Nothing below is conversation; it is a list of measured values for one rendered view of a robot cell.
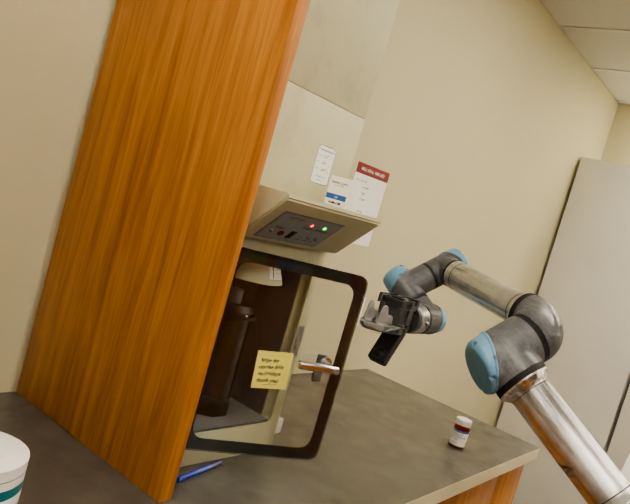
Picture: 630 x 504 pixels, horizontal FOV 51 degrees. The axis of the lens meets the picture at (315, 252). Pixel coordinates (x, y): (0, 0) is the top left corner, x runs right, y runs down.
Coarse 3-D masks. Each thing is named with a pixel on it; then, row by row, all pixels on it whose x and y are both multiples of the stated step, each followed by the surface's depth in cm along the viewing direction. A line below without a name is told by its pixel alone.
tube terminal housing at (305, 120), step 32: (288, 96) 125; (288, 128) 127; (320, 128) 134; (352, 128) 143; (288, 160) 129; (352, 160) 146; (288, 192) 132; (320, 192) 140; (288, 256) 137; (320, 256) 146
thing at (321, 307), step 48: (240, 288) 124; (288, 288) 128; (336, 288) 133; (240, 336) 126; (288, 336) 130; (336, 336) 135; (240, 384) 128; (288, 384) 132; (336, 384) 137; (192, 432) 126; (240, 432) 130; (288, 432) 134
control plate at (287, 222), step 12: (288, 216) 121; (300, 216) 122; (264, 228) 121; (276, 228) 123; (288, 228) 125; (300, 228) 127; (312, 228) 129; (336, 228) 133; (288, 240) 130; (300, 240) 132; (312, 240) 134
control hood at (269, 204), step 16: (272, 192) 116; (256, 208) 118; (272, 208) 116; (288, 208) 118; (304, 208) 120; (320, 208) 123; (336, 208) 127; (256, 224) 119; (352, 224) 135; (368, 224) 137; (272, 240) 128; (336, 240) 139; (352, 240) 142
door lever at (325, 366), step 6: (300, 360) 128; (324, 360) 134; (330, 360) 135; (300, 366) 127; (306, 366) 127; (312, 366) 128; (318, 366) 128; (324, 366) 129; (330, 366) 130; (336, 366) 131; (324, 372) 129; (330, 372) 130; (336, 372) 130
